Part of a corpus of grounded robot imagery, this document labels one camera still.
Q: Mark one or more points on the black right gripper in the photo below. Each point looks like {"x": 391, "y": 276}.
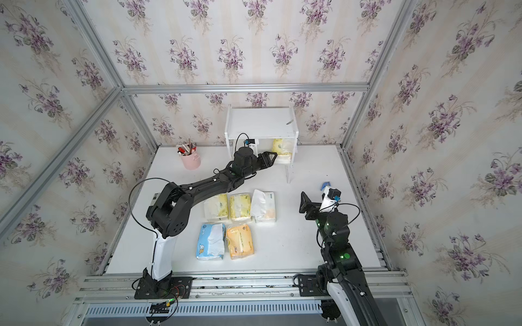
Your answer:
{"x": 315, "y": 207}

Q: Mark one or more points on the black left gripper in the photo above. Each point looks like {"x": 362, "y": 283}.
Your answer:
{"x": 266, "y": 157}

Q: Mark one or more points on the white tissue box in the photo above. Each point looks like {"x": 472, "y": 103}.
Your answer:
{"x": 263, "y": 207}

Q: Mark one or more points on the yellow green tissue pack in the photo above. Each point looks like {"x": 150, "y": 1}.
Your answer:
{"x": 216, "y": 208}

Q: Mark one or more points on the orange tissue pack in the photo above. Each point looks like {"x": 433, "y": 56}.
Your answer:
{"x": 240, "y": 241}

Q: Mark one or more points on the blue tissue pack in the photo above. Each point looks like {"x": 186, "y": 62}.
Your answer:
{"x": 210, "y": 243}

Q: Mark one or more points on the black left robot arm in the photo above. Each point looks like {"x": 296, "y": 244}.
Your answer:
{"x": 169, "y": 214}

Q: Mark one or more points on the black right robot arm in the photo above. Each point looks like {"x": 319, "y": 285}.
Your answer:
{"x": 341, "y": 276}

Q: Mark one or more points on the yellow tissue pack lower shelf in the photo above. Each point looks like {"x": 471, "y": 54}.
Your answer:
{"x": 283, "y": 148}

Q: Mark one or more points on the white two-tier shelf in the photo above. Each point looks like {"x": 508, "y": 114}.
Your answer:
{"x": 264, "y": 125}

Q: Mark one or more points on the blue plastic clip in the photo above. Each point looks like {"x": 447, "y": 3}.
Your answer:
{"x": 326, "y": 184}

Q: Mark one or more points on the pink pen cup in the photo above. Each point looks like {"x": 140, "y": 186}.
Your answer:
{"x": 191, "y": 162}

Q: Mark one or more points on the red pens in cup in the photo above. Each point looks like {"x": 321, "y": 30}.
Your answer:
{"x": 186, "y": 146}

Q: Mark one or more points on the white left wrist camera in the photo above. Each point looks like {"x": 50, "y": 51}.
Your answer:
{"x": 252, "y": 144}

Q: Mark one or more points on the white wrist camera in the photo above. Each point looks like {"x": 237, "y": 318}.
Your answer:
{"x": 331, "y": 198}
{"x": 252, "y": 144}

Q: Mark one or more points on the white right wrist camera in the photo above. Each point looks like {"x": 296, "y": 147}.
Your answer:
{"x": 331, "y": 198}

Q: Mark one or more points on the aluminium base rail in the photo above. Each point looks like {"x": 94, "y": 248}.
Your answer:
{"x": 205, "y": 294}

